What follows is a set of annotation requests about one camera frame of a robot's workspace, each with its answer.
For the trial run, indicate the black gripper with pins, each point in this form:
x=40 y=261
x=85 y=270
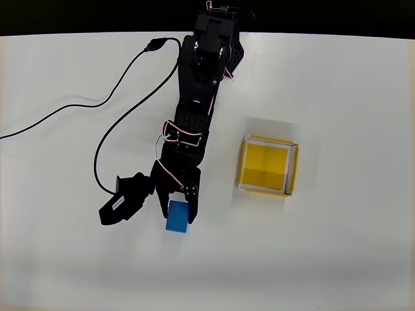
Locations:
x=172 y=182

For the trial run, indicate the blue block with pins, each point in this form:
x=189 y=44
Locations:
x=176 y=220

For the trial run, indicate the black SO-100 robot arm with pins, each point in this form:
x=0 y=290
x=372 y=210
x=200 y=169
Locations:
x=197 y=84

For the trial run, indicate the yellow cardboard box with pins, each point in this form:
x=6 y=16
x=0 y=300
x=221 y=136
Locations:
x=266 y=162

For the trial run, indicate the black webcam on gripper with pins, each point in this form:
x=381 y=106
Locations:
x=123 y=204

